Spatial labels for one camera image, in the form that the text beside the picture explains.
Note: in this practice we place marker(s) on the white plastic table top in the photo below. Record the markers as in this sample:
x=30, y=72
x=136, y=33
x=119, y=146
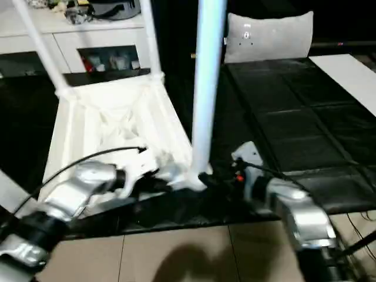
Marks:
x=117, y=117

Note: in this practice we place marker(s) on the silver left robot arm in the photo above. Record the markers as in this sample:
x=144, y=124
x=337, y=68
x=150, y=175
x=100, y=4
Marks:
x=64, y=200

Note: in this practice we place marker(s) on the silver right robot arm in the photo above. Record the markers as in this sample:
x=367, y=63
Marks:
x=299, y=217

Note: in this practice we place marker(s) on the black floor stand leg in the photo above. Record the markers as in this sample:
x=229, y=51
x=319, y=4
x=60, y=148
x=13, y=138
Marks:
x=357, y=247

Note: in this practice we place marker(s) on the grey pillow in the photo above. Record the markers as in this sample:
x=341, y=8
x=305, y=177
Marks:
x=270, y=35

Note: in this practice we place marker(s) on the white flat board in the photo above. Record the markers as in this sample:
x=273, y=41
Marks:
x=349, y=76

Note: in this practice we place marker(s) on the white sideboard cabinet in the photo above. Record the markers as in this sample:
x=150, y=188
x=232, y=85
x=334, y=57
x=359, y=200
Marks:
x=47, y=38

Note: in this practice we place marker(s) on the colourful clutter bundle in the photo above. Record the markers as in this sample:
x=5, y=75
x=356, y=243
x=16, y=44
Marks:
x=64, y=10

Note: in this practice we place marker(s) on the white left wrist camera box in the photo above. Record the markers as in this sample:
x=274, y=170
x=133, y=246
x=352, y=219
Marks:
x=141, y=164

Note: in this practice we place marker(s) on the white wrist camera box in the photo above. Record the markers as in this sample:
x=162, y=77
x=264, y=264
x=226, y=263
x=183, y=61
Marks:
x=141, y=164
x=247, y=154

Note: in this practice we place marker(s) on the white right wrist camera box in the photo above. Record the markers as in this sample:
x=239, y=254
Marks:
x=247, y=154

